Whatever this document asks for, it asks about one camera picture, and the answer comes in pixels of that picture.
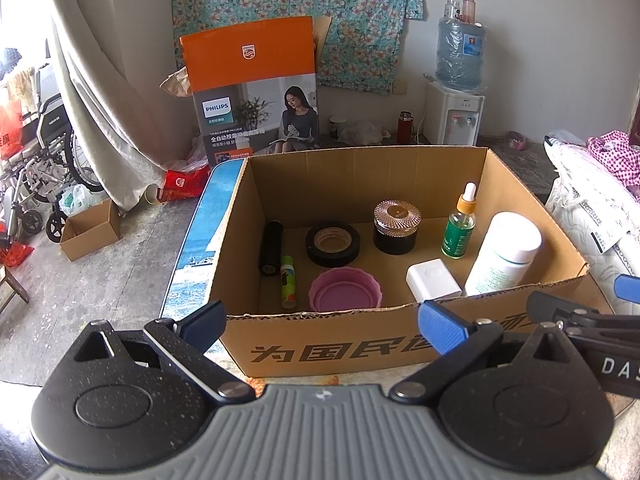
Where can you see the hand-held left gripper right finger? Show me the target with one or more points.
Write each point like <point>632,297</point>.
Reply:
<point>442,327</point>

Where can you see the wheelchair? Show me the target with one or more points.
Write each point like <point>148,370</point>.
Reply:
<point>45,160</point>

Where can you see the black tape roll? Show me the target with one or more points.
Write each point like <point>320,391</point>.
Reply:
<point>315,252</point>

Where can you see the beige paper bag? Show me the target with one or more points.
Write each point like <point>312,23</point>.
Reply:
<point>176,84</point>

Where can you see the black jar ribbed brown lid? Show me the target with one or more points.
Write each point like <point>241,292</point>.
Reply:
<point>397,225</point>

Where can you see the clear plastic bag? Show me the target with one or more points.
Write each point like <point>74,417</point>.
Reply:
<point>365,135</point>

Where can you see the green spray bottle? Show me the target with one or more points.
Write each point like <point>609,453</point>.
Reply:
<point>288,285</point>

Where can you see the beige curtain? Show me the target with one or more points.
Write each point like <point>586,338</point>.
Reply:
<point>110,85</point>

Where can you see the green white plastic bag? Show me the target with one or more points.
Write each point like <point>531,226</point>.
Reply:
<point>77,200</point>

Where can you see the small open cardboard box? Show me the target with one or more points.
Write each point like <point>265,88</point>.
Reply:
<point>90,240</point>

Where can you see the small white bucket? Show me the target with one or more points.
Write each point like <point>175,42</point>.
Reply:
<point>337,125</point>

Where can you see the pink silicone bowl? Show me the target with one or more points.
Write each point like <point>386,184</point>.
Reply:
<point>345,292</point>

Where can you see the large white bottle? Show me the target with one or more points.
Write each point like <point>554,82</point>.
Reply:
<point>505,255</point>

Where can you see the wooden stool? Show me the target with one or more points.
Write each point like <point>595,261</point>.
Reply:
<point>12,285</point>

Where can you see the clear small bottle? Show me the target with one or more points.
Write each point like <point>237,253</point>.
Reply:
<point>452,11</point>

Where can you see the white square adapter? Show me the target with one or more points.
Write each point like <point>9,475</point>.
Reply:
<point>432,280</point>

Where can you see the white bedding bag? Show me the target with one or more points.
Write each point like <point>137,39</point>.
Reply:
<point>585,195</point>

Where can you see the red bag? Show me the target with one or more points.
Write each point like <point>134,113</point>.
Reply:
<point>180,185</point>

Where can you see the pink small bottle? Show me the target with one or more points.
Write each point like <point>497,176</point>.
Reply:
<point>469,10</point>

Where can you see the orange plastic bag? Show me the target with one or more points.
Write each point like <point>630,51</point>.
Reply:
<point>10,130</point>

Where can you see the brown wall outlet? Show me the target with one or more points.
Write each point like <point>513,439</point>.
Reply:
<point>400,86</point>

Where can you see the orange grey appliance carton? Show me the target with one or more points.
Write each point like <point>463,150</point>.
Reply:
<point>250,60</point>

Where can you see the large brown cardboard box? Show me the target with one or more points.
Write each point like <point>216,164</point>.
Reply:
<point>350,345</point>

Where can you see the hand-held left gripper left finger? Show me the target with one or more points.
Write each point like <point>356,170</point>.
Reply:
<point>202,321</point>

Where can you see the white water dispenser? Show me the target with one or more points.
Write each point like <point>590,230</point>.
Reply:
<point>450,120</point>

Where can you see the green dropper bottle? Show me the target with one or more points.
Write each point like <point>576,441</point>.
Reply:
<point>457,235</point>

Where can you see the red thermos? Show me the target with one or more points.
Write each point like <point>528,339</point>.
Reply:
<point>405,130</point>

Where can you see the pink checked cloth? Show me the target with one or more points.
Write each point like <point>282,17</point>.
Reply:
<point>617,157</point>

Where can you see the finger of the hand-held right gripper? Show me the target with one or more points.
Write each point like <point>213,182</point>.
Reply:
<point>590,321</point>
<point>629,290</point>

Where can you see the blue water jug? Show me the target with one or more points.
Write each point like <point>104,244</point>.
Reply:
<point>460,55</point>

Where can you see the black cylinder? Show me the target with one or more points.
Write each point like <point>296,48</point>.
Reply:
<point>270,250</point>

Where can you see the floral wall cloth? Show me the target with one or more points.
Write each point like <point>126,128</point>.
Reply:
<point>360,10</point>

